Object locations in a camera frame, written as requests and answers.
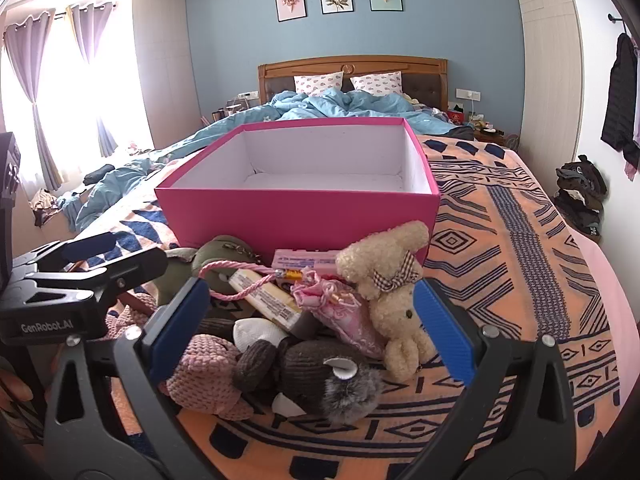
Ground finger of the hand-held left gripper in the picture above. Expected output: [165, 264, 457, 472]
[22, 247, 169, 311]
[12, 232, 118, 281]

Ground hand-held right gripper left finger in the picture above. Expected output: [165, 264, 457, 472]
[42, 276, 221, 480]

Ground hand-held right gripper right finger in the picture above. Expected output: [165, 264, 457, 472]
[395, 277, 578, 480]

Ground pink knitted rabbit plush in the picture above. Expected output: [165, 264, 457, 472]
[105, 290, 256, 421]

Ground cream teddy bear plush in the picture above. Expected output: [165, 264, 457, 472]
[336, 220, 437, 382]

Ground green frog plush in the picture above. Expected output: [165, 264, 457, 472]
[157, 235, 290, 353]

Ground yellow tissue pack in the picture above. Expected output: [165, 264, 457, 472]
[229, 267, 306, 331]

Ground pink lace sachet pouch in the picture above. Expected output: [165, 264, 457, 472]
[199, 260, 386, 360]

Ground grey furry plush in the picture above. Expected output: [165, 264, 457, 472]
[317, 356, 387, 423]

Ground brown bear plush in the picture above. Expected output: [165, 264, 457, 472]
[232, 335, 351, 418]

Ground pink floral tissue pack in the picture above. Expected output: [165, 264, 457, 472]
[272, 249, 346, 278]

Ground pink cardboard box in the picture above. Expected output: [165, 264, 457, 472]
[154, 116, 442, 266]

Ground person's left hand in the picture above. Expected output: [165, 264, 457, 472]
[0, 359, 35, 403]

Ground mixed clothes heap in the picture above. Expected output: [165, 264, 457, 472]
[29, 187, 67, 228]

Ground black clothes on floor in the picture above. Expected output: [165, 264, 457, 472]
[82, 164, 117, 186]

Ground orange patterned blanket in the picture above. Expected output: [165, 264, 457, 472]
[75, 132, 623, 480]

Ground pink bed sheet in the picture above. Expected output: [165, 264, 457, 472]
[515, 150, 640, 411]

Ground purple curtain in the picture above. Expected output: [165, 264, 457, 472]
[67, 2, 121, 158]
[2, 7, 63, 191]

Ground cluttered bedside table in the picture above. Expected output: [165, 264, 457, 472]
[200, 99, 251, 123]
[470, 112, 521, 152]

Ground pile of dark clothes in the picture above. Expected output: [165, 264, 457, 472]
[552, 155, 608, 243]

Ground dark garment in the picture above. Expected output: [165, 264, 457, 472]
[429, 122, 476, 142]

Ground curtain rod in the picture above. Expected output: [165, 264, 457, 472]
[47, 0, 121, 20]

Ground blue duvet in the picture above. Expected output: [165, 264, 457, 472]
[57, 89, 473, 233]

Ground purple jacket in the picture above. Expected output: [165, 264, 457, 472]
[624, 45, 640, 181]

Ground wooden headboard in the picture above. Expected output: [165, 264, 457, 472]
[258, 56, 449, 111]

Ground white patterned pillow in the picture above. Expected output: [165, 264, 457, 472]
[350, 71, 404, 96]
[294, 72, 345, 97]

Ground black jacket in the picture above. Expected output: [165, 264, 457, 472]
[601, 32, 640, 158]

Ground white wardrobe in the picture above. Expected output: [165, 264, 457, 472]
[510, 0, 587, 198]

